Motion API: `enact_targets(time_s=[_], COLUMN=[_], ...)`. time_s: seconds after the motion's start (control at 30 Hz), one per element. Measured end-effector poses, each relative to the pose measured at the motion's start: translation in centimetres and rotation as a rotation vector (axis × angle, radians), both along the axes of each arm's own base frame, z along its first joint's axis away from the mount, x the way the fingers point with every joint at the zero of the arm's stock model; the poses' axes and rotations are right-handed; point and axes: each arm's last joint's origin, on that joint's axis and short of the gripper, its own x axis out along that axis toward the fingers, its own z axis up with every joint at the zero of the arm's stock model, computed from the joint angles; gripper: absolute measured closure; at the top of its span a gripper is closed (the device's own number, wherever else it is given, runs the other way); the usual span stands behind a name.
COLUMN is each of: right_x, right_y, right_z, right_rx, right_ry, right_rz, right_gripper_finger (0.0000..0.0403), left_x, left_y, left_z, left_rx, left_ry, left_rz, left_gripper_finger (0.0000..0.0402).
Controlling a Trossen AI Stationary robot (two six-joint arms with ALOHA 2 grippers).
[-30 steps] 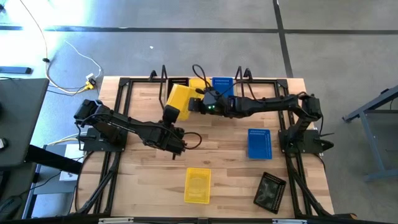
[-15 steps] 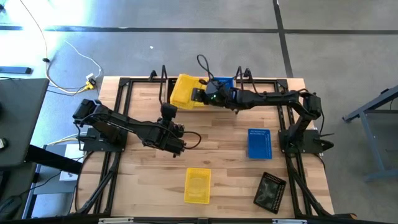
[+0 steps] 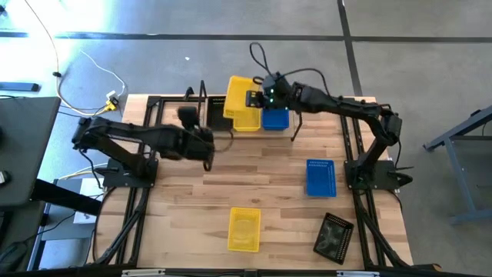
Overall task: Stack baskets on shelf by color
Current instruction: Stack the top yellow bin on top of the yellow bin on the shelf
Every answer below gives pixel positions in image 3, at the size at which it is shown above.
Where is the thin tan floor cable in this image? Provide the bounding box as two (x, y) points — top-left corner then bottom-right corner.
(22, 0), (112, 116)

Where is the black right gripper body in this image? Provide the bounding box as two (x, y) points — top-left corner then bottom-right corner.
(245, 85), (278, 110)

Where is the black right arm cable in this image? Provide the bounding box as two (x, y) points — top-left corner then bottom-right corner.
(248, 41), (332, 98)

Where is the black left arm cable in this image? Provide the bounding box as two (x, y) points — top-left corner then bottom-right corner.
(201, 129), (234, 172)

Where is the silver frame bracket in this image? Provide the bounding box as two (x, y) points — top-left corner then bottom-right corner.
(336, 270), (380, 277)
(121, 269), (166, 276)

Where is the yellow floor cable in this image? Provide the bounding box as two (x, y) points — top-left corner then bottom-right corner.
(57, 163), (108, 181)

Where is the black desk foot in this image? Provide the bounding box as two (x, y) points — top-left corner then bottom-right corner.
(30, 179), (103, 216)

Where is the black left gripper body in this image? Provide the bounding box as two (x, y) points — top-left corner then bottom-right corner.
(177, 106), (200, 132)

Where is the yellow plastic basket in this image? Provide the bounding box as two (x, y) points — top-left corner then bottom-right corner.
(222, 75), (262, 119)
(232, 109), (262, 132)
(227, 206), (262, 253)

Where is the white floor cable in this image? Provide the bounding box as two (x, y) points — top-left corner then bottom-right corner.
(79, 48), (128, 99)

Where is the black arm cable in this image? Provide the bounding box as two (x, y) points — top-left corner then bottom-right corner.
(248, 41), (332, 98)
(201, 129), (234, 172)

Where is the grey desk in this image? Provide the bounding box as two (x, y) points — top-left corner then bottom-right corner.
(0, 95), (62, 209)

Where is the white box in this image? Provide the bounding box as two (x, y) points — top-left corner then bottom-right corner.
(72, 179), (105, 225)

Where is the black flat bar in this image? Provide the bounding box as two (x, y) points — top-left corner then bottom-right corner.
(0, 82), (41, 92)

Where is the black aluminium table frame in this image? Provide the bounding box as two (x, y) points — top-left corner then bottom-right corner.
(87, 95), (443, 277)

